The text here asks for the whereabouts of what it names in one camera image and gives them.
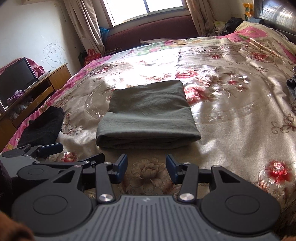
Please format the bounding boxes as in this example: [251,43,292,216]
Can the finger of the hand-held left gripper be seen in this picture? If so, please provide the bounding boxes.
[21,143,64,160]
[34,153,106,168]

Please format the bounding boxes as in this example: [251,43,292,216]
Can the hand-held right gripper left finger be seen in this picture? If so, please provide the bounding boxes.
[52,153,128,203]

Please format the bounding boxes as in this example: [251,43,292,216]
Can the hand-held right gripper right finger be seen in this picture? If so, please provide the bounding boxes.
[166,154,246,202]

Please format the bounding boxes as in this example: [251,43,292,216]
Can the grey-green pants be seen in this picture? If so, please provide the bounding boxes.
[95,80,202,150]

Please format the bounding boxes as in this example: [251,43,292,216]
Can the black cloth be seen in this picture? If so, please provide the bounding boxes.
[17,106,65,148]

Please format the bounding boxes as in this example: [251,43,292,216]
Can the brown fuzzy sleeve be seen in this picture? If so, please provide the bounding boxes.
[0,207,36,241]

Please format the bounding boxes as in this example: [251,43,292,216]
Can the purple cloth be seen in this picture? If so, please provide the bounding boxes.
[7,90,26,100]

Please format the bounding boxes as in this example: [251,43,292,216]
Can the wooden television cabinet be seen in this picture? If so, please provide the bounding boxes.
[0,63,72,146]

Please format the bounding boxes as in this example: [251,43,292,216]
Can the floral satin bedspread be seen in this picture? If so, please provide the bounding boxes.
[0,20,296,232]

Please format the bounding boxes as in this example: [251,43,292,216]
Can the black television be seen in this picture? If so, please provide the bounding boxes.
[0,57,39,110]

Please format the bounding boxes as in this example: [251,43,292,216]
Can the pink cloth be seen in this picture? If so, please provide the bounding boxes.
[0,58,46,78]

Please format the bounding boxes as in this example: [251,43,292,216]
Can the red bag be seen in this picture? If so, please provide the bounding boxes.
[83,48,102,67]

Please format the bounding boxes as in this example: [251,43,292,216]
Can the blue plastic bag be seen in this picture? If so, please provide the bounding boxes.
[99,27,111,41]

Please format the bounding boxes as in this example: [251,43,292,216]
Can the beige curtain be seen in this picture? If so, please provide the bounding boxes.
[63,0,106,56]
[185,0,217,37]

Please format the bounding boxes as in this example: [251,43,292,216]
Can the maroon window bench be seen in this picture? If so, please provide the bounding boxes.
[105,15,201,51]

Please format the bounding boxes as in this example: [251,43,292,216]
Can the pile of clothes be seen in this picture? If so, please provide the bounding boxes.
[212,17,246,37]

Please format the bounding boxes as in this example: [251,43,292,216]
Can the window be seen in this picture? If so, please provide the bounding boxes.
[102,0,189,28]

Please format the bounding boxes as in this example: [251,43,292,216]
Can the yellow bag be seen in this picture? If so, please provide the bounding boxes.
[241,1,255,21]

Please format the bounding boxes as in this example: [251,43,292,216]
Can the dark wooden headboard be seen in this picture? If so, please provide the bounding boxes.
[253,0,296,42]

